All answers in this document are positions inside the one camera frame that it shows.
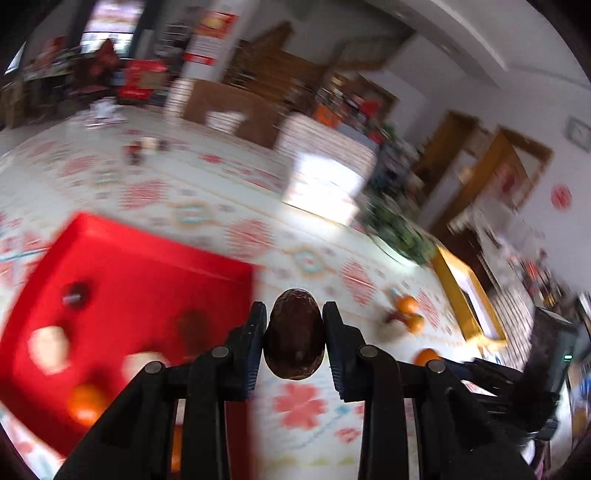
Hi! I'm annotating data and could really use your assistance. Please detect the white tissue box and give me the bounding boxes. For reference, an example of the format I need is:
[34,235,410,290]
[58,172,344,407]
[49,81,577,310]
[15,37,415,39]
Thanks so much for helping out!
[283,152,368,224]

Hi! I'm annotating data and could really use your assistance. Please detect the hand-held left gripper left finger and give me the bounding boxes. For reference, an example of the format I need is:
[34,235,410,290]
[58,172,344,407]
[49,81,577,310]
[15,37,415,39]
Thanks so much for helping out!
[55,302,267,480]

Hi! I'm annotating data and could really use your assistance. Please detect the black smartphone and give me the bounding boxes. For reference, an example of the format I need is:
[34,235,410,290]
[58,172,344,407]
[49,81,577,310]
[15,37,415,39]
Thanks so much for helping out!
[462,277,490,324]

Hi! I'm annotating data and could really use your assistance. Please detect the wooden door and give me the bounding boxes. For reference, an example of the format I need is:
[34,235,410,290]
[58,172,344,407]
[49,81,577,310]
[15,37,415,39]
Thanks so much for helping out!
[416,111,481,222]
[462,127,552,232]

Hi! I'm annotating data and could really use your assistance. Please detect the green spinach leaves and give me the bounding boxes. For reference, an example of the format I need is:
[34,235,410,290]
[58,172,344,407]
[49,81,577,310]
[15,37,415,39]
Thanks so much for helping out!
[365,198,437,266]

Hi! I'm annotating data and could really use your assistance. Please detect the dark brown avocado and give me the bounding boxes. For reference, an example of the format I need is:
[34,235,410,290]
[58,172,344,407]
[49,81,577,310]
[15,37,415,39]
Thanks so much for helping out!
[263,288,326,381]

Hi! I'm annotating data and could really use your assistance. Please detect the yellow taped foam box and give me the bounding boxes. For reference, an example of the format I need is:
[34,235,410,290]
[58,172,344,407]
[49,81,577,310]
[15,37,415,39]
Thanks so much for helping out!
[431,244,508,342]

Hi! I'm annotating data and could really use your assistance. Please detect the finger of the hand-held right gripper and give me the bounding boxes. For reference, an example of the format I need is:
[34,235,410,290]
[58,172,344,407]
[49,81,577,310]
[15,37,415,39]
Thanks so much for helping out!
[471,390,541,432]
[443,357,532,393]

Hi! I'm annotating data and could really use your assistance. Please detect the dark brown date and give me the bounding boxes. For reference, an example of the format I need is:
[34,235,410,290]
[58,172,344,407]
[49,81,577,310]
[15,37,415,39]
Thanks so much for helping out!
[178,309,213,344]
[62,281,90,308]

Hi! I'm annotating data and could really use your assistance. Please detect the red wall calendar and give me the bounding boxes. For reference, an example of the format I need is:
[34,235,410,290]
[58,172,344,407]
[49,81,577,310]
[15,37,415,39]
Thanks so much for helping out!
[182,11,238,65]

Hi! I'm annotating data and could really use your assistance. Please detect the red cardboard box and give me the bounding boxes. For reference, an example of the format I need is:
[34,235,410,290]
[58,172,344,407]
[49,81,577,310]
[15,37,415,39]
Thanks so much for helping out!
[115,60,169,104]

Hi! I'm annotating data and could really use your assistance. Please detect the round wall clock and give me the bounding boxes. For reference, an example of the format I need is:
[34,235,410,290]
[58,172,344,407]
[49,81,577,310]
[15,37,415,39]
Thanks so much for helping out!
[566,116,591,153]

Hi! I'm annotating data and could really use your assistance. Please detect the window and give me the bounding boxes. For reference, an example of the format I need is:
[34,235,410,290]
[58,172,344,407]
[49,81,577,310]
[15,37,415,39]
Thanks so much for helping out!
[81,0,144,47]

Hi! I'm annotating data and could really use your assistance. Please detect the wooden staircase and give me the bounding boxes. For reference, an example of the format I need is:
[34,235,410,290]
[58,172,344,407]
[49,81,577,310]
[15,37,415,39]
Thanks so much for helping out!
[226,23,407,116]

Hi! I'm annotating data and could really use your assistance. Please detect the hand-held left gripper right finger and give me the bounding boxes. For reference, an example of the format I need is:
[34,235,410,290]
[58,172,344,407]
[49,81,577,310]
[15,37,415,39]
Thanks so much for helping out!
[322,302,536,480]

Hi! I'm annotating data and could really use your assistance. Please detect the round red wall decoration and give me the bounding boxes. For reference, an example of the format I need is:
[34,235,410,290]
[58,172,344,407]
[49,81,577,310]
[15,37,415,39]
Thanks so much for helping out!
[550,185,573,212]

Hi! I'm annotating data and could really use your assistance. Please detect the white oval plate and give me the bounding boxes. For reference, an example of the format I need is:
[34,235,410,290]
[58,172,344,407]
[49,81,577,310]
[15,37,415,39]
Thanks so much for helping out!
[369,231,432,268]

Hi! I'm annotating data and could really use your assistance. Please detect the red plastic tray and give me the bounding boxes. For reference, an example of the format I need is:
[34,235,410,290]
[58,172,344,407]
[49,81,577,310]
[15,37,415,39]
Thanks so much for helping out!
[0,212,254,462]

